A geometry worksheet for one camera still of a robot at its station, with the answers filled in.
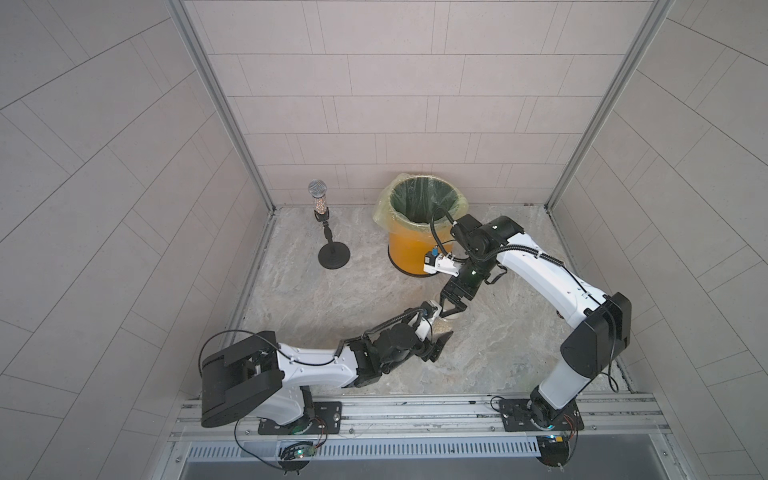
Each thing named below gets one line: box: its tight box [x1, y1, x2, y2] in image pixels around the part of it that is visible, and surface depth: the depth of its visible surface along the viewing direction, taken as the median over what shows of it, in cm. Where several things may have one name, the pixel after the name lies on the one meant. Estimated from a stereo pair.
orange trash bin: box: [387, 175, 457, 277], surface depth 93 cm
